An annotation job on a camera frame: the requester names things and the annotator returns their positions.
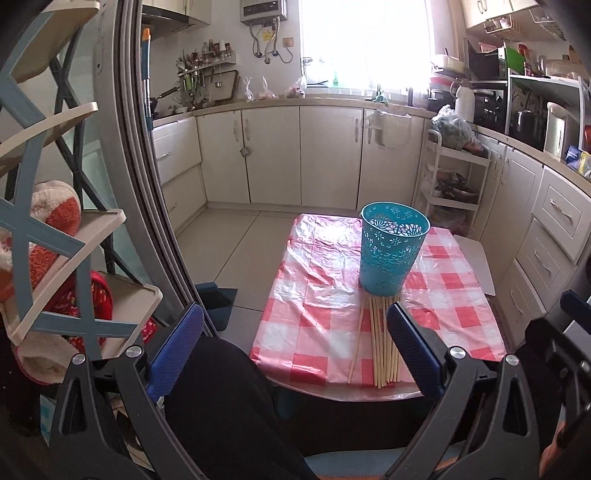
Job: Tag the white door-mounted bag holder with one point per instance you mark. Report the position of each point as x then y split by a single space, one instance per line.
388 129

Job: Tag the stainless electric water boiler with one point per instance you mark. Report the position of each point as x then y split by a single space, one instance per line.
558 131

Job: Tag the person's leg in black trousers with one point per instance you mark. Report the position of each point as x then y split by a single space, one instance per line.
221 406

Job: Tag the teal dishcloth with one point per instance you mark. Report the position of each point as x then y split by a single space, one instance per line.
379 98

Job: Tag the teal perforated plastic basket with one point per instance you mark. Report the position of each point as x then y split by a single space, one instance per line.
388 263

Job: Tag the grey baking tray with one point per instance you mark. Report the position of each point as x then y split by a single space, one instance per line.
224 86

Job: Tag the dark lidded pot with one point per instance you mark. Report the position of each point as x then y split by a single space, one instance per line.
455 187

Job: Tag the blue chair seat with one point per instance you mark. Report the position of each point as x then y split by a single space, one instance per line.
351 468

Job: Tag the dish rack with dishes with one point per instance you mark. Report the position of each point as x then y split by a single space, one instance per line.
441 92

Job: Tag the white thermos jug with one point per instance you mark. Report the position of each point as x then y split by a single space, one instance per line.
464 104

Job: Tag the plastic bag of greens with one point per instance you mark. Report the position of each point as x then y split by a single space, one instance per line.
452 129

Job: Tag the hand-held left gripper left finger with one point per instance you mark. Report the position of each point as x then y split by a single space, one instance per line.
178 350

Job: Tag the white rolling cart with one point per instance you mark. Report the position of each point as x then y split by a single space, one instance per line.
461 157

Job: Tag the red pot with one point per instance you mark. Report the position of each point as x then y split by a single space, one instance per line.
588 136

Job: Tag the steel countertop shelf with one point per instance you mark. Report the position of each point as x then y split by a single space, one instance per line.
545 85

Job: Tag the bundle of wooden chopsticks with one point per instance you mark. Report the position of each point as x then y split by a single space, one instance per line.
381 341

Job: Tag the blue packet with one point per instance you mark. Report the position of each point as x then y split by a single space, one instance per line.
573 156

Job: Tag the white casserole pot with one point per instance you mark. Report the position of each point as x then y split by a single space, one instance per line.
448 64

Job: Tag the pink checkered tablecloth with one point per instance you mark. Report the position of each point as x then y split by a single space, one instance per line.
314 300

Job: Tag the green cutting board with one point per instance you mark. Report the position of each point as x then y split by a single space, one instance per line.
513 60

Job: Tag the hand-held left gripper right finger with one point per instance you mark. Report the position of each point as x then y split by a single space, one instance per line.
413 355

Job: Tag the black microwave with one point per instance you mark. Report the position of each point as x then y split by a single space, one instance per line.
485 62

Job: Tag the black toaster oven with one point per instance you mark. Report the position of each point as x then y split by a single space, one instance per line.
489 108

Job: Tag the cream kitchen base cabinets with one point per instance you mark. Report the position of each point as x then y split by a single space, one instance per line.
323 157

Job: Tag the orange and white plush slipper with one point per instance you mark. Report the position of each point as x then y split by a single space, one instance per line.
60 207

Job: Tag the kitchen window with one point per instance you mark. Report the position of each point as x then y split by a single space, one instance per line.
364 41

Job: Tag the yellow packet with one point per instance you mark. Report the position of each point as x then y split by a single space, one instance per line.
585 162

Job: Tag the cream wall cabinets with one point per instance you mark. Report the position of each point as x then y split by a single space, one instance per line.
494 9

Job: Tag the cream and grey shoe rack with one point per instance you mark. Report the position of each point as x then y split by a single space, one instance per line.
69 230

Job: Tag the wall rack with kitchen tools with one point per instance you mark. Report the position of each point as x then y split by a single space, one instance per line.
203 69

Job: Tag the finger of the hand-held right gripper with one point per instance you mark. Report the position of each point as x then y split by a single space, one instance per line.
577 307

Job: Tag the range hood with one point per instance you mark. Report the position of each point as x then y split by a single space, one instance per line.
171 21

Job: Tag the clear plastic food bag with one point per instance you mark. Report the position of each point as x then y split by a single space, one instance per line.
248 91
267 91
295 90

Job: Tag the wall water heater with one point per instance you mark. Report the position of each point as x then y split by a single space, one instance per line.
263 10

